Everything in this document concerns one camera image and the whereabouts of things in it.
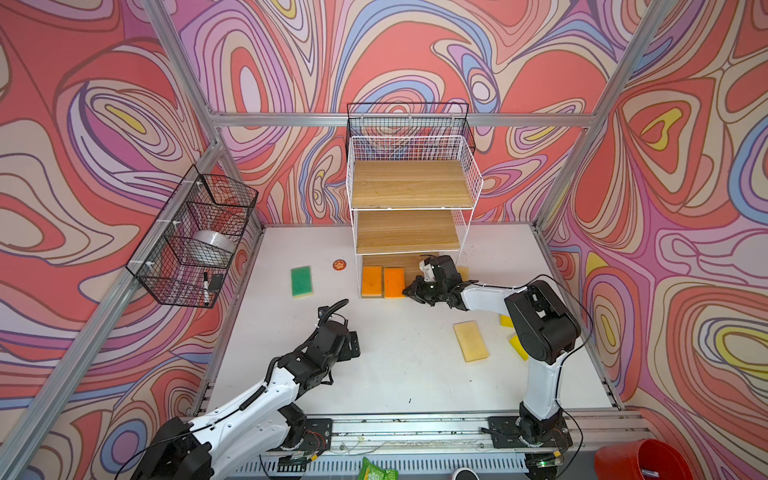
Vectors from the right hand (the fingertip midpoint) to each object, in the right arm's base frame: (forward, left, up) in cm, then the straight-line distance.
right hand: (404, 296), depth 96 cm
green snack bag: (-46, +11, -2) cm, 47 cm away
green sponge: (+8, +35, -1) cm, 36 cm away
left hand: (-14, +17, +2) cm, 23 cm away
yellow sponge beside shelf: (+11, -23, -5) cm, 26 cm away
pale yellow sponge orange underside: (-15, -19, -3) cm, 25 cm away
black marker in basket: (-10, +50, +23) cm, 56 cm away
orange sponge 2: (+4, +3, +2) cm, 6 cm away
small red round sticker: (+15, +23, -2) cm, 28 cm away
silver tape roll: (-1, +48, +29) cm, 57 cm away
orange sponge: (+6, +11, +1) cm, 12 cm away
